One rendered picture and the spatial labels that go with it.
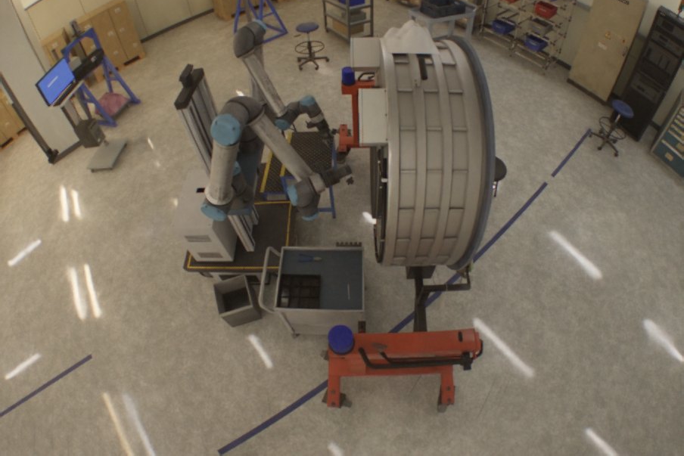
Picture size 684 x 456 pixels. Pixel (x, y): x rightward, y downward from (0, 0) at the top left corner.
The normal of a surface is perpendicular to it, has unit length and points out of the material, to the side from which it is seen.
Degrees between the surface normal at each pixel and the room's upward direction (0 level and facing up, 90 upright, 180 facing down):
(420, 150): 46
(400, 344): 0
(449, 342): 0
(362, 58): 55
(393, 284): 0
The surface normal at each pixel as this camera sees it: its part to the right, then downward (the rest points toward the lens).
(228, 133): -0.14, 0.70
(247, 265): -0.05, -0.61
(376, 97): -0.06, 0.08
